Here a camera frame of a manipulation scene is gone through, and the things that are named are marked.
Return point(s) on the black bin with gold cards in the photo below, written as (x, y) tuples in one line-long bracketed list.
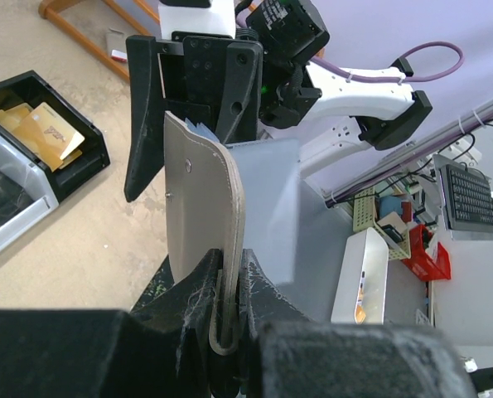
[(30, 88)]

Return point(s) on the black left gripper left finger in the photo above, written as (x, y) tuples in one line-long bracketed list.
[(158, 351)]

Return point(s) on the black cards stack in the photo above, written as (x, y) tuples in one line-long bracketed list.
[(13, 199)]

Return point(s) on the white middle bin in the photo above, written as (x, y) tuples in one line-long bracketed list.
[(22, 170)]

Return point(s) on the black computer keyboard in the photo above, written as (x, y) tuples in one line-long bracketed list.
[(467, 199)]

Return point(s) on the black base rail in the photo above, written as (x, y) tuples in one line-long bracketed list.
[(159, 290)]

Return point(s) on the cream perforated organizer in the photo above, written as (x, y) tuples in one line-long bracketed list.
[(365, 212)]

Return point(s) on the gold cards stack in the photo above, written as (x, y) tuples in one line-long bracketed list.
[(45, 133)]

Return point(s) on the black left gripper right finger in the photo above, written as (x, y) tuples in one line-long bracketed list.
[(289, 355)]

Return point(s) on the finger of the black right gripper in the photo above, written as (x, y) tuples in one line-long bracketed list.
[(146, 154), (238, 117)]

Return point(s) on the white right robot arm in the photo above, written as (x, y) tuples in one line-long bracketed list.
[(382, 107)]

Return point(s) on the orange wooden rack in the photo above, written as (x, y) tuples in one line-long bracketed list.
[(86, 22)]

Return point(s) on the grey card holder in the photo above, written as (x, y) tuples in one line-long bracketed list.
[(229, 197)]

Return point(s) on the white long tray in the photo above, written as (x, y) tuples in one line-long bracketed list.
[(361, 289)]

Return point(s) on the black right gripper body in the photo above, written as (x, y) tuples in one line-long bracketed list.
[(193, 84)]

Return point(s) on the red plastic basket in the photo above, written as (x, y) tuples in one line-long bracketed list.
[(429, 260)]

